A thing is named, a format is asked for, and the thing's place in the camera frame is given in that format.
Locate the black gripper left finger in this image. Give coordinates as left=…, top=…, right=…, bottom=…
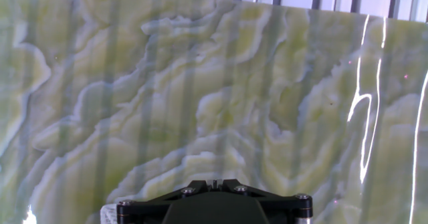
left=116, top=179, right=215, bottom=224

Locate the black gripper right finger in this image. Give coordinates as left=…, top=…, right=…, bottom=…
left=213, top=179, right=314, bottom=224

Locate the white mesh miniature goal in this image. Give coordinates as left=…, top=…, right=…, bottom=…
left=100, top=203, right=118, bottom=224

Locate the green marble pattern mat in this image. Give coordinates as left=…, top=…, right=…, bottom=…
left=0, top=0, right=428, bottom=224

